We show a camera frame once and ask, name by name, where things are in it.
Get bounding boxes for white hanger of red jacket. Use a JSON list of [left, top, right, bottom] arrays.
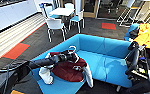
[[66, 45, 79, 55]]

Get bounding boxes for red white varsity jacket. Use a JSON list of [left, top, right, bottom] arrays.
[[38, 49, 95, 89]]

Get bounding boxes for white dining chair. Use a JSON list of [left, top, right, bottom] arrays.
[[44, 18, 68, 43]]

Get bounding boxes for white chair blue seat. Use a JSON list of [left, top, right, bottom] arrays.
[[39, 2, 55, 19], [64, 2, 75, 9], [69, 9, 86, 34]]

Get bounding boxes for white square table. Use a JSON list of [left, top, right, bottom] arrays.
[[49, 7, 75, 18]]

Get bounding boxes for wooden framed glass door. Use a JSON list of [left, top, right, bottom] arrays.
[[82, 0, 100, 18]]

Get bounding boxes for white bar stool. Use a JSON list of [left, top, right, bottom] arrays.
[[116, 0, 140, 27]]

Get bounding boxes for white kitchen counter cabinets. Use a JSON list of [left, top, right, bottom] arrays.
[[0, 0, 39, 36]]

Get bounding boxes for yellow bar stool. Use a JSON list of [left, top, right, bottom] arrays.
[[139, 0, 150, 24]]

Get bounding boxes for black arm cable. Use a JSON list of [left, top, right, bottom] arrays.
[[2, 64, 35, 94]]

